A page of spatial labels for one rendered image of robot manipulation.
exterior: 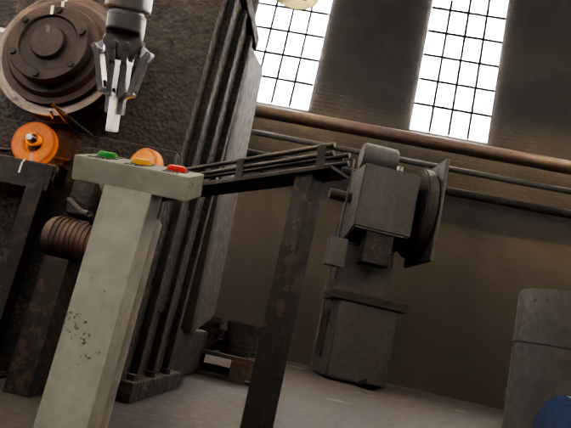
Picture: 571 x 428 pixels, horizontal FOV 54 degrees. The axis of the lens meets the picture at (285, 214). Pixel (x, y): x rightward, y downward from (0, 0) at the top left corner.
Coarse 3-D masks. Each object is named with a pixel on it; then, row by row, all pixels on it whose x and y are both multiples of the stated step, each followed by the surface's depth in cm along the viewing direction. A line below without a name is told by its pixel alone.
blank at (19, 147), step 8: (24, 128) 198; (32, 128) 198; (40, 128) 198; (48, 128) 198; (16, 136) 197; (24, 136) 197; (40, 136) 197; (48, 136) 197; (56, 136) 199; (16, 144) 197; (24, 144) 197; (48, 144) 196; (56, 144) 198; (16, 152) 196; (24, 152) 196; (32, 152) 196; (40, 152) 196; (48, 152) 196; (40, 160) 195; (48, 160) 198
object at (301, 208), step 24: (312, 192) 127; (288, 216) 128; (312, 216) 127; (288, 240) 125; (312, 240) 128; (288, 264) 123; (288, 288) 122; (288, 312) 122; (264, 336) 122; (288, 336) 122; (264, 360) 120; (264, 384) 118; (264, 408) 117
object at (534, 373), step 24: (528, 312) 318; (552, 312) 306; (528, 336) 313; (552, 336) 302; (528, 360) 309; (552, 360) 298; (528, 384) 304; (552, 384) 295; (504, 408) 322; (528, 408) 300
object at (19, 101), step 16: (48, 0) 207; (64, 0) 207; (80, 0) 206; (16, 16) 206; (0, 48) 204; (0, 64) 202; (0, 80) 201; (16, 96) 199; (96, 96) 197; (32, 112) 197; (80, 112) 200
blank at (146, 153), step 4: (144, 148) 173; (148, 148) 172; (136, 152) 175; (140, 152) 173; (144, 152) 172; (148, 152) 171; (152, 152) 169; (156, 152) 171; (132, 156) 175; (136, 156) 174; (140, 156) 173; (144, 156) 171; (148, 156) 170; (152, 156) 169; (156, 156) 169; (160, 156) 170; (152, 160) 168; (156, 160) 168; (160, 160) 169; (160, 164) 168
